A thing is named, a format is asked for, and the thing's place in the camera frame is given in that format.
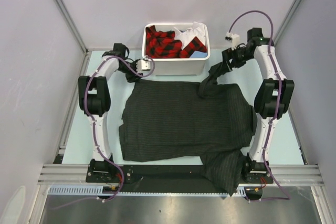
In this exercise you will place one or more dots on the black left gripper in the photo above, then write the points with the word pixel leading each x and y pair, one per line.
pixel 133 77

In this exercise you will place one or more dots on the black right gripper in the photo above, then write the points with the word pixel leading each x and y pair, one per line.
pixel 228 54

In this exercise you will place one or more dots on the dark pinstriped long sleeve shirt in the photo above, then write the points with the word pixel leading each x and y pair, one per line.
pixel 169 119

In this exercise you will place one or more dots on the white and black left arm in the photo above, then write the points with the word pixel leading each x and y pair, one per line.
pixel 95 102

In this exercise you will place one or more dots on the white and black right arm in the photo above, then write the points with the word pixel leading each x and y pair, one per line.
pixel 271 101

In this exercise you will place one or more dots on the light blue shirt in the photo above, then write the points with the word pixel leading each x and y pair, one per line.
pixel 198 55

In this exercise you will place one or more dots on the red black plaid shirt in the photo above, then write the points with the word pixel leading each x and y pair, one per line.
pixel 162 45

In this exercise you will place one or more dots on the white shirt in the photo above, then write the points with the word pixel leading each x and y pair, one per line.
pixel 197 30

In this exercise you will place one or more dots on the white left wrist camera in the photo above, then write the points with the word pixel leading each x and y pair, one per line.
pixel 145 64

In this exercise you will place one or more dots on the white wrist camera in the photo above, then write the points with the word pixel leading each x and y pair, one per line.
pixel 145 64
pixel 234 39

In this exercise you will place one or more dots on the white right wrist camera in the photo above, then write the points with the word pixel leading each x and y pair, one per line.
pixel 234 39

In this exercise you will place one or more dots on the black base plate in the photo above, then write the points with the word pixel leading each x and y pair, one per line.
pixel 162 175

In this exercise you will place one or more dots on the aluminium frame rail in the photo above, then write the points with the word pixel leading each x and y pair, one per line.
pixel 286 175

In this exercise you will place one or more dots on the white slotted cable duct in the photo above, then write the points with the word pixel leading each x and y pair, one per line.
pixel 77 190

